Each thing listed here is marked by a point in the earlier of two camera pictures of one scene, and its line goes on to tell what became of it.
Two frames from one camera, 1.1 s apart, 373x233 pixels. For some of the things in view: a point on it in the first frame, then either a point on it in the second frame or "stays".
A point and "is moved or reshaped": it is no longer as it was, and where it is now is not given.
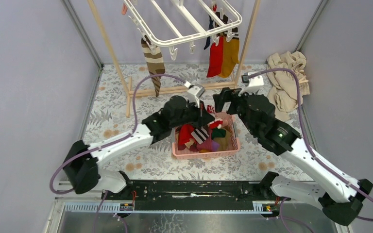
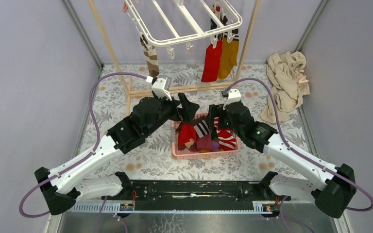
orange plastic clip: [125, 9] stays
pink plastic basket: [230, 119] stays
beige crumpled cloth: [283, 85] stays
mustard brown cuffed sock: [230, 54] stays
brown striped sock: [155, 62] is moved or reshaped
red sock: [215, 64] is moved or reshaped
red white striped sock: [217, 123] is moved or reshaped
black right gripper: [228, 95] → [216, 110]
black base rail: [145, 191] stays
